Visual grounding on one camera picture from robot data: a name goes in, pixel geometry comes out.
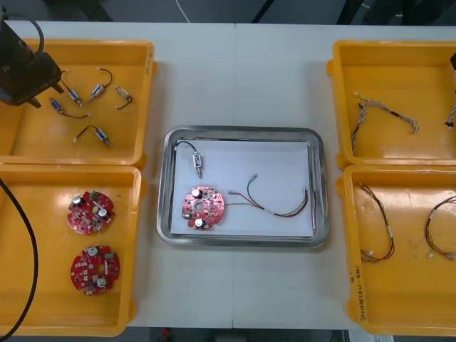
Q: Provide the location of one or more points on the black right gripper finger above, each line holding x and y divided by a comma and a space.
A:
454, 62

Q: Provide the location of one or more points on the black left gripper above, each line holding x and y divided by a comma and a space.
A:
37, 76

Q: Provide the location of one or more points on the round red circuit board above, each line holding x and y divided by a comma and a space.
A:
91, 213
208, 213
90, 272

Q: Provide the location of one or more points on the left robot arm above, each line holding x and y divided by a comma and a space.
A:
14, 41

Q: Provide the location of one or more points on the yellow-orange plastic bin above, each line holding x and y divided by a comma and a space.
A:
399, 295
42, 221
392, 71
117, 53

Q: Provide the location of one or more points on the steel tray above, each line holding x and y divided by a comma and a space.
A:
246, 133

